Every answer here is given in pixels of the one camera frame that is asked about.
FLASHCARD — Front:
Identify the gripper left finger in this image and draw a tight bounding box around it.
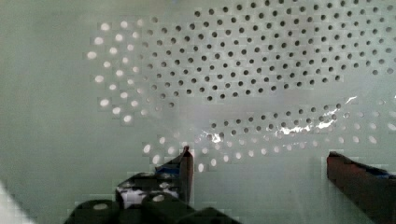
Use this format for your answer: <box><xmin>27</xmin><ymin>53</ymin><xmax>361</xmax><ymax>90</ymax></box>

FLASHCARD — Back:
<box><xmin>115</xmin><ymin>146</ymin><xmax>193</xmax><ymax>209</ymax></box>

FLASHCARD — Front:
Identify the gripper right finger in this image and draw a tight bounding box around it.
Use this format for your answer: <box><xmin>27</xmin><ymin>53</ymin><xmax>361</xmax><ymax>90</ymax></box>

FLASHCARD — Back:
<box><xmin>326</xmin><ymin>151</ymin><xmax>396</xmax><ymax>224</ymax></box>

